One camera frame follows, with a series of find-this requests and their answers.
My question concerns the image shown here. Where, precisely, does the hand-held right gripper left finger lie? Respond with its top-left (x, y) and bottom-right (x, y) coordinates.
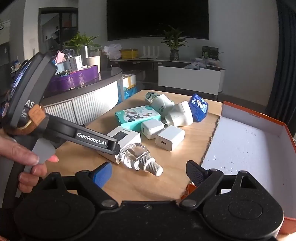
top-left (40, 161), bottom-right (119, 211)

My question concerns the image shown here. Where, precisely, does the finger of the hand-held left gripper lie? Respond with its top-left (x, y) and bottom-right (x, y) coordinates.
top-left (45, 113), bottom-right (121, 155)

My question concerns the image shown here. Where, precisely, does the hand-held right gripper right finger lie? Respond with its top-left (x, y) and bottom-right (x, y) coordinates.
top-left (179, 160), bottom-right (260, 211)

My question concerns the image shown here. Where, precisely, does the white box-shaped device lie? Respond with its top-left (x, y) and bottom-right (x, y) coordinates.
top-left (97, 126), bottom-right (141, 165)

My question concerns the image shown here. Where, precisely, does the clear glass bottle silver cap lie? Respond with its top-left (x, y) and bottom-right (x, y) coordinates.
top-left (120, 142), bottom-right (163, 177)

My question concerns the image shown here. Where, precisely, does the white charger with port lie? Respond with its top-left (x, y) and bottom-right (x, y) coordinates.
top-left (155, 125), bottom-right (185, 151)

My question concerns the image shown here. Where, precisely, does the teal and white carton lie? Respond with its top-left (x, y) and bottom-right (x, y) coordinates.
top-left (115, 105), bottom-right (162, 133)

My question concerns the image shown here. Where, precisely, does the orange cardboard box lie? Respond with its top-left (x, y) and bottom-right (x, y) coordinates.
top-left (180, 101), bottom-right (296, 234)

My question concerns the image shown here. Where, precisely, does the white rounded charger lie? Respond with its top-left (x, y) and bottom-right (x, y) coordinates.
top-left (141, 119), bottom-right (166, 140)

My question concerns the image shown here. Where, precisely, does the large white travel adapter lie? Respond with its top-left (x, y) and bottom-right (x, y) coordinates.
top-left (165, 101), bottom-right (194, 127)

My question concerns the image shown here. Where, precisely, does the blue tissue packet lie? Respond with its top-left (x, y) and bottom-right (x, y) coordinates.
top-left (188, 93), bottom-right (208, 122)

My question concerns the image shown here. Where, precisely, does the person's left hand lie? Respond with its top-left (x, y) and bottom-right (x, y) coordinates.
top-left (0, 134), bottom-right (59, 194)

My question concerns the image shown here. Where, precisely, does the curved ribbed counter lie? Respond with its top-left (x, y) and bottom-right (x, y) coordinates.
top-left (42, 66), bottom-right (123, 126)

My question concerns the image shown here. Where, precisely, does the purple round tin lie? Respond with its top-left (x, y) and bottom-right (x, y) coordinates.
top-left (50, 65), bottom-right (99, 91)

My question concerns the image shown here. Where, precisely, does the white printed small box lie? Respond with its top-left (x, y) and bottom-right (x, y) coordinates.
top-left (65, 56), bottom-right (84, 72)

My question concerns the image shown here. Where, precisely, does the blue plastic bag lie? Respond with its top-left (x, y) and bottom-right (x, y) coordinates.
top-left (118, 85), bottom-right (139, 102)

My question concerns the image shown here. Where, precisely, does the white and yellow carton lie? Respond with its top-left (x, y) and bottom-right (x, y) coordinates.
top-left (122, 74), bottom-right (136, 88)

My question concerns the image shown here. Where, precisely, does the white paper cup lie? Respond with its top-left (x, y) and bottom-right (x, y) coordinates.
top-left (86, 56), bottom-right (101, 73)

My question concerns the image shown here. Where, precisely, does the green potted plant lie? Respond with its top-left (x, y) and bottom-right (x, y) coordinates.
top-left (62, 31), bottom-right (101, 56)

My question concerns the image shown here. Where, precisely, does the dark framed doorway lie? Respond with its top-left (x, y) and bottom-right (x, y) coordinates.
top-left (38, 7), bottom-right (78, 52)

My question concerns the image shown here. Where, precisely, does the white plastic bag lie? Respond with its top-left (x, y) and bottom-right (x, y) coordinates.
top-left (103, 44), bottom-right (122, 60)

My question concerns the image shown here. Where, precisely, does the yellow box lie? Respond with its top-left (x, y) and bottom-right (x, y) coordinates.
top-left (121, 48), bottom-right (139, 59)

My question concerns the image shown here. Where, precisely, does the white television cabinet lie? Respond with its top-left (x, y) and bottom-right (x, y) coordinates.
top-left (109, 57), bottom-right (226, 96)

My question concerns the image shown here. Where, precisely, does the white router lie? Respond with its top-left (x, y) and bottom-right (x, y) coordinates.
top-left (139, 45), bottom-right (160, 59)

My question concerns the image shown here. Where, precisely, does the pale crumpled bag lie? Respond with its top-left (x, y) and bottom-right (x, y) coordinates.
top-left (184, 61), bottom-right (207, 70)

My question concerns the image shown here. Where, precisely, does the green and black box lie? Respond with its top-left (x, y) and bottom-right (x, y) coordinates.
top-left (202, 46), bottom-right (219, 60)

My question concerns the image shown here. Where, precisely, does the potted plant glass vase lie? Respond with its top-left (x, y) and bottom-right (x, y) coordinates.
top-left (161, 25), bottom-right (189, 61)

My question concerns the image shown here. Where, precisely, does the dark curtain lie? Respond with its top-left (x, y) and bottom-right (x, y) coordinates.
top-left (266, 0), bottom-right (296, 139)

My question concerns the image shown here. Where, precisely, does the black wall television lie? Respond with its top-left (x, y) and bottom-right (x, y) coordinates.
top-left (106, 0), bottom-right (209, 42)

